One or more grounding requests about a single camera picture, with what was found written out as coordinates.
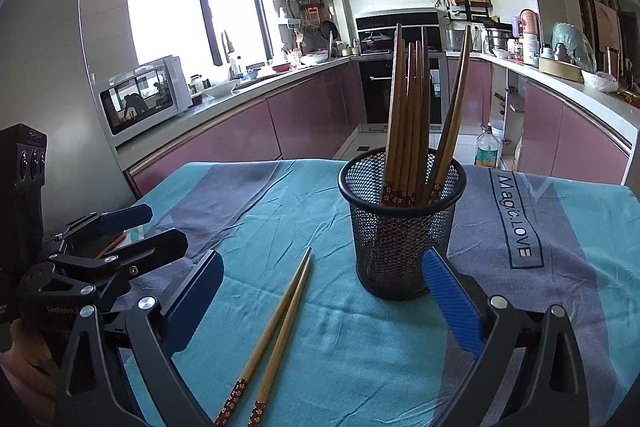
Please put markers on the person's left hand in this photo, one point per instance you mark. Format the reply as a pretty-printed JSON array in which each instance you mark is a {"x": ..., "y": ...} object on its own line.
[{"x": 30, "y": 357}]

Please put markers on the kitchen window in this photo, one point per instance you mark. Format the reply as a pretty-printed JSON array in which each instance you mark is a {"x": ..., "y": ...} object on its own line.
[{"x": 165, "y": 2}]

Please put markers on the pink kettle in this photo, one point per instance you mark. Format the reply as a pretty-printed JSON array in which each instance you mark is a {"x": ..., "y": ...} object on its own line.
[{"x": 529, "y": 32}]

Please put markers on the white microwave oven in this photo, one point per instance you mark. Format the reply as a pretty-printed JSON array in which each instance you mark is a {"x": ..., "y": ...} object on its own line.
[{"x": 142, "y": 99}]

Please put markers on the pink lower kitchen cabinets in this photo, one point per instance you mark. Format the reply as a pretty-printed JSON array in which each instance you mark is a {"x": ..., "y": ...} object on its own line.
[{"x": 300, "y": 112}]

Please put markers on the wooden tray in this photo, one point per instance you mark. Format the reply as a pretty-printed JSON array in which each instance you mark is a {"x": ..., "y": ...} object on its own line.
[{"x": 560, "y": 69}]

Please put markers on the black mesh utensil holder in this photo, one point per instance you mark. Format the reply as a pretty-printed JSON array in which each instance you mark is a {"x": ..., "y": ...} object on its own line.
[{"x": 390, "y": 252}]

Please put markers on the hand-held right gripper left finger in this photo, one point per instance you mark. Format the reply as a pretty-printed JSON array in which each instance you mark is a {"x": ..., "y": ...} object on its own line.
[{"x": 195, "y": 302}]

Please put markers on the lidded pot on stove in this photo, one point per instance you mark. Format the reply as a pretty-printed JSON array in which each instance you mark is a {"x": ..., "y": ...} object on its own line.
[{"x": 376, "y": 41}]

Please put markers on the teal and grey tablecloth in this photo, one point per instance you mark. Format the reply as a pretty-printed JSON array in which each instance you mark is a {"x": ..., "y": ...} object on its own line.
[{"x": 350, "y": 357}]

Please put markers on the green plastic cover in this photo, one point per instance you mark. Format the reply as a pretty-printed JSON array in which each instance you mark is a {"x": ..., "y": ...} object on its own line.
[{"x": 572, "y": 44}]

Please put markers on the white plastic bag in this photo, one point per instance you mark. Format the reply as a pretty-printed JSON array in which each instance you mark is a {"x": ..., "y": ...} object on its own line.
[{"x": 600, "y": 82}]

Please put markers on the cooking oil bottle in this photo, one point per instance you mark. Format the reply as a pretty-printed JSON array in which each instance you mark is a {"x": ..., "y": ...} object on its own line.
[{"x": 486, "y": 152}]

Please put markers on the black built-in oven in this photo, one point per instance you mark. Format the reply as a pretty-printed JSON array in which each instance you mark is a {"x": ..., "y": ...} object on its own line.
[{"x": 377, "y": 92}]

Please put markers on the silver countertop appliance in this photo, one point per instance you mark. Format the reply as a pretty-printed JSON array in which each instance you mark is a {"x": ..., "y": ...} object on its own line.
[{"x": 454, "y": 39}]

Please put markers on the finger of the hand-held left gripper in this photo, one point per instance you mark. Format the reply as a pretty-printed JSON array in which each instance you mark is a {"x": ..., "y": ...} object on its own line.
[
  {"x": 150, "y": 249},
  {"x": 125, "y": 217}
]

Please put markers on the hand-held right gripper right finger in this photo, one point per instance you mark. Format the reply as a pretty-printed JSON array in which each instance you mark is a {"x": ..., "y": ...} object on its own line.
[{"x": 452, "y": 302}]

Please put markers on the hanging black frying pan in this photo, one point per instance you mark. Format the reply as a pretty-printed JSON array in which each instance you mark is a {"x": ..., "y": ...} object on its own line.
[{"x": 328, "y": 30}]

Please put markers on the red bowl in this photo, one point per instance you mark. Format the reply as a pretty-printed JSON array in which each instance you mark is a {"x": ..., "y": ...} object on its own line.
[{"x": 280, "y": 68}]

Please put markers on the black countertop rack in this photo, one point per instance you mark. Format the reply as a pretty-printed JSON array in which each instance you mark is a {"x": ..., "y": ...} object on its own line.
[{"x": 465, "y": 2}]

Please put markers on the white bowl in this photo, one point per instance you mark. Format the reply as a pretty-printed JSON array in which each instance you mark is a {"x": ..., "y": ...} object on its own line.
[{"x": 315, "y": 57}]

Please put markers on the stainless steel pot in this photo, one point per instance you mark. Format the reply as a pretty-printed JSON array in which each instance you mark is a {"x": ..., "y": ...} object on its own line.
[{"x": 497, "y": 42}]

